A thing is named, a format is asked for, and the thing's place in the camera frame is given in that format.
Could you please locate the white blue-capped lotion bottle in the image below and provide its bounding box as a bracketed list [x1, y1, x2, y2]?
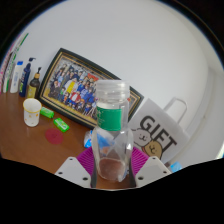
[9, 60, 24, 94]

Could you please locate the framed group photo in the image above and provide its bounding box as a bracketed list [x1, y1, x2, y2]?
[35, 47, 145, 130]

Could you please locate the white printed paper bag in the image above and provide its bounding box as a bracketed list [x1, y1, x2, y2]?
[128, 97, 191, 165]

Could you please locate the flat round red coaster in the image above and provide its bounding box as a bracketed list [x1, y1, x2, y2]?
[44, 128, 64, 145]

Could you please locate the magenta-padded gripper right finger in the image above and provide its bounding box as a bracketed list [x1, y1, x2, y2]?
[128, 146, 172, 188]

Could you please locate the blue detergent bottle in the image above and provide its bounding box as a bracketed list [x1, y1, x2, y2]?
[169, 161, 183, 173]

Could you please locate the white yellow-rimmed cup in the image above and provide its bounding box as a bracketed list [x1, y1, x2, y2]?
[22, 97, 43, 128]

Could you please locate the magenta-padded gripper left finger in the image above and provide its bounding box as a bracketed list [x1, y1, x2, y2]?
[54, 146, 98, 189]

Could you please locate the small green pack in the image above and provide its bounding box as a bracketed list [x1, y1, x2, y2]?
[39, 106, 55, 119]
[53, 117, 71, 133]

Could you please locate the dark blue pump bottle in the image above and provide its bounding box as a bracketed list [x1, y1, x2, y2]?
[18, 57, 37, 98]

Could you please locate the amber pump bottle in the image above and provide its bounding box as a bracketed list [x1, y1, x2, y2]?
[26, 66, 43, 99]

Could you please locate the clear green-labelled plastic bottle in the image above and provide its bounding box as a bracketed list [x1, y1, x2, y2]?
[91, 79, 135, 183]

